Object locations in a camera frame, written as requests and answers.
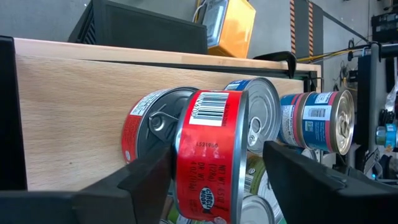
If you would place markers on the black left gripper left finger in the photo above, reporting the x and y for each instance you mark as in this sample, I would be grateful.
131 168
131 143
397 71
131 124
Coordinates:
109 205

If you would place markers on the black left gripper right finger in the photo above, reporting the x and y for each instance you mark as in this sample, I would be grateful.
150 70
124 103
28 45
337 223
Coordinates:
311 193

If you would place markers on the green barcode label can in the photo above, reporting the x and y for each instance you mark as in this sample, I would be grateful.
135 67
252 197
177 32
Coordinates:
256 171

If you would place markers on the blue albacore solid white can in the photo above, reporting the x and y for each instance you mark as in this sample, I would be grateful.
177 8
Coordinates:
264 112

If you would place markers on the silver pull-tab can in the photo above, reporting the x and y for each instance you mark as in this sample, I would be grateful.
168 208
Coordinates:
208 149
155 124

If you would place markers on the wooden shelf with black legs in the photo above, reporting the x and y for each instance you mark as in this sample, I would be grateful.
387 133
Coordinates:
77 118

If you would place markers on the can on side desk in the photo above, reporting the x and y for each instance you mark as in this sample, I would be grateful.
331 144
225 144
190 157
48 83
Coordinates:
385 137

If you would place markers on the yellow paper pad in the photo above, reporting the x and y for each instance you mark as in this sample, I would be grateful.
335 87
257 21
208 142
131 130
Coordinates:
236 31

